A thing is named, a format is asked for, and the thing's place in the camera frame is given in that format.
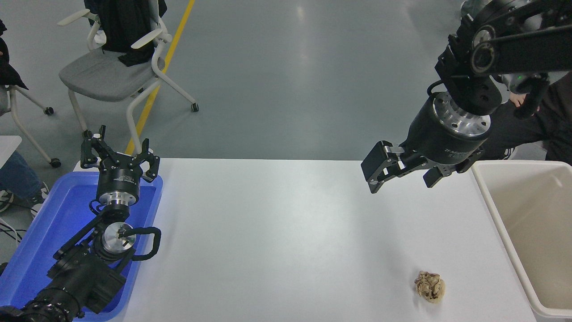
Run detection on person seated by tray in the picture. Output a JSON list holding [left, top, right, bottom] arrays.
[[0, 20, 50, 213]]

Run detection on cables on floor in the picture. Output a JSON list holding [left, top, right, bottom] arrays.
[[0, 218, 22, 245]]

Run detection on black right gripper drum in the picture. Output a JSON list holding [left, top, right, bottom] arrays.
[[400, 98, 486, 169]]

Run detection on black garment on chair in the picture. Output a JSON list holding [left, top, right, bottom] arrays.
[[84, 0, 168, 68]]

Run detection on person seated by bin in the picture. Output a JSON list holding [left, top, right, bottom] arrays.
[[480, 72, 572, 166]]

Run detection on white-framed chair under person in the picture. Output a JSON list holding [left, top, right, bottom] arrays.
[[0, 85, 62, 169]]

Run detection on small white side table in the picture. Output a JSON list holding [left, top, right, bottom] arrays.
[[0, 136, 22, 169]]

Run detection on blue plastic tray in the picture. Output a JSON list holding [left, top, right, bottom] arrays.
[[0, 171, 164, 322]]

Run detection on tan paper ball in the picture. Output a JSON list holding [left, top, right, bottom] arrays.
[[414, 271, 446, 304]]

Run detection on large pale bin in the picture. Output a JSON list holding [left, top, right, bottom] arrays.
[[471, 160, 572, 322]]

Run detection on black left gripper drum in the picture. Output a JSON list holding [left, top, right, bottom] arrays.
[[97, 152, 144, 198]]

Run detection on grey chair with white frame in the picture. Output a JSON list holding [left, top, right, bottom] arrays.
[[57, 0, 199, 155]]

